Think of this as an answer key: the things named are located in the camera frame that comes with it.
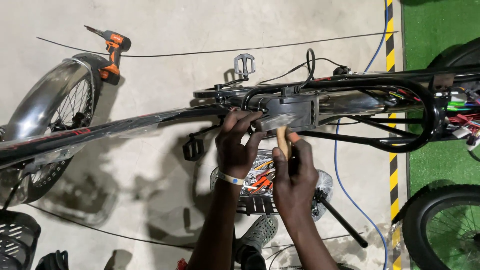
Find person's right hand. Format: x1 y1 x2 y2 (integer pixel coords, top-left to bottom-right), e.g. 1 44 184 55
272 131 320 223

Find person's left hand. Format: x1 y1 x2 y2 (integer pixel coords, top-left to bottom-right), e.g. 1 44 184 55
215 110 267 180

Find wooden handled hammer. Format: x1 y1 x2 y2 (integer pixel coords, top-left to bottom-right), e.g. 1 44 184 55
253 113 303 160

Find black bicycle frame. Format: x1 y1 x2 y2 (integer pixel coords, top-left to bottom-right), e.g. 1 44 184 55
0 65 480 173

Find white and blue wristband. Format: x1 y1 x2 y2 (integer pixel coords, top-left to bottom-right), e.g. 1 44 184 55
216 169 245 186

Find black bicycle pedal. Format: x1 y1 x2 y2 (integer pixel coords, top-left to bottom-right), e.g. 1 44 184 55
182 136 206 162

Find grey perforated shoe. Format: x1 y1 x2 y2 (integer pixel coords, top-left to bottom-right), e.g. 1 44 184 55
235 214 280 264

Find black battery box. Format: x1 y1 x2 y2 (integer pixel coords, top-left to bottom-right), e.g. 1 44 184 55
258 95 320 132

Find silver bicycle pedal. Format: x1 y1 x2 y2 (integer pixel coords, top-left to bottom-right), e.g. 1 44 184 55
233 53 257 80

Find chrome fender with wiring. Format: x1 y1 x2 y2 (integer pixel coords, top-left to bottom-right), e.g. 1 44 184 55
318 89 418 115

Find yellow black hazard tape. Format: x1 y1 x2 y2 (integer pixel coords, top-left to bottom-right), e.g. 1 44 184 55
383 0 403 270

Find black fat tyre wheel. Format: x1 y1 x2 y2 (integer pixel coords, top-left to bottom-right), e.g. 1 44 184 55
427 44 480 70
400 184 480 270

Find chrome wheel fender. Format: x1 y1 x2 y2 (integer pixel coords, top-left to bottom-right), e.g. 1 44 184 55
3 57 95 145

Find spoked bicycle wheel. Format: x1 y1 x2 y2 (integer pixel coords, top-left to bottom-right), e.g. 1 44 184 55
0 52 103 208

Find green artificial turf mat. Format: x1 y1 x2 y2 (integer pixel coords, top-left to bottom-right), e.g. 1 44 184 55
400 0 480 270

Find black plastic basket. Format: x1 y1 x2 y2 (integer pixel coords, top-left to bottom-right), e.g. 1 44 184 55
0 209 42 270

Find blue cable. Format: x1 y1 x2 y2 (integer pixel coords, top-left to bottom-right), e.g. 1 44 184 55
333 0 391 270

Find thin black wire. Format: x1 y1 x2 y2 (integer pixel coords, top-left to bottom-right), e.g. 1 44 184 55
27 203 196 250
36 31 399 58

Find black looped bicycle cable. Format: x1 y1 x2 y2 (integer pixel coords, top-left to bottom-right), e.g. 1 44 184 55
258 47 352 89

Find orange cordless drill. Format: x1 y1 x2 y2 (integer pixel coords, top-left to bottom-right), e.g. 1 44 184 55
83 25 132 86

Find bundle of coloured wires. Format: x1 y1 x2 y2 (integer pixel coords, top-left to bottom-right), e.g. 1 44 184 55
390 86 480 151

